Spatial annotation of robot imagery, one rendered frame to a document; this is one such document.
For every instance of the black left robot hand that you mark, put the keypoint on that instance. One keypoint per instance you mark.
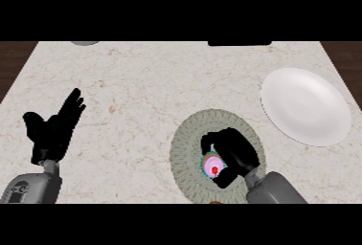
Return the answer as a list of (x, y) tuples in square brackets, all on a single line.
[(55, 131)]

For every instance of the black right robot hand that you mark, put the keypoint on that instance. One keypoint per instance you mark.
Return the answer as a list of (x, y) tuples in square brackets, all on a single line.
[(237, 149)]

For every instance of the pink frosted cupcake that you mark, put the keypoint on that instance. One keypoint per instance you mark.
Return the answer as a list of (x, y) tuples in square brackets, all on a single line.
[(213, 164)]

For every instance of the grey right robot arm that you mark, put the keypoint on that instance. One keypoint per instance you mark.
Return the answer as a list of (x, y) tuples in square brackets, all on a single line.
[(272, 188)]

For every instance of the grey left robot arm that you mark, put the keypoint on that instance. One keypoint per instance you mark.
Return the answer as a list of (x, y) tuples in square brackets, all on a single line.
[(34, 185)]

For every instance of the round grey woven placemat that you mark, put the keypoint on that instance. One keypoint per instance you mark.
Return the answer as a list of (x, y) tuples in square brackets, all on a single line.
[(188, 153)]

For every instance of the white round plate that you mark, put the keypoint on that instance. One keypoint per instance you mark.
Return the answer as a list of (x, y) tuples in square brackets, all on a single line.
[(305, 106)]

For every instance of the grey round object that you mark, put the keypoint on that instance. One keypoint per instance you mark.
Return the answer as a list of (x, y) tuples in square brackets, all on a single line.
[(85, 42)]

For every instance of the black appliance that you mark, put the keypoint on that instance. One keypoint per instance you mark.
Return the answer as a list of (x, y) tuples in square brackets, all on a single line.
[(240, 43)]

